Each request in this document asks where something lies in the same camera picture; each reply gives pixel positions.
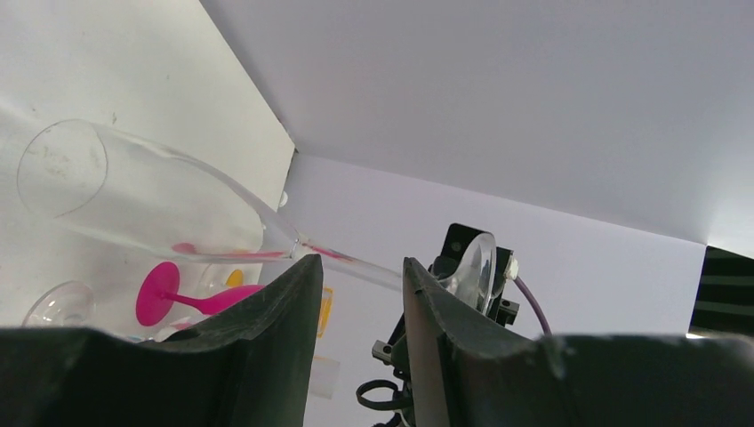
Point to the clear champagne flute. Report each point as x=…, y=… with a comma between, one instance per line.
x=122, y=189

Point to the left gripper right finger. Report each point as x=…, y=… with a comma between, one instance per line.
x=466, y=370

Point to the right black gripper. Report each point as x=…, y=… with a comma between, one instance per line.
x=474, y=270

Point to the pink wine glass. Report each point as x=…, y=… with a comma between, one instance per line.
x=160, y=290

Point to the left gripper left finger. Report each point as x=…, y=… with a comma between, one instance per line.
x=246, y=366

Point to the clear wine glass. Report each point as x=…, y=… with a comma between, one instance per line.
x=219, y=277

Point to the black slatted ceiling panel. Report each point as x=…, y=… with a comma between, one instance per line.
x=724, y=298

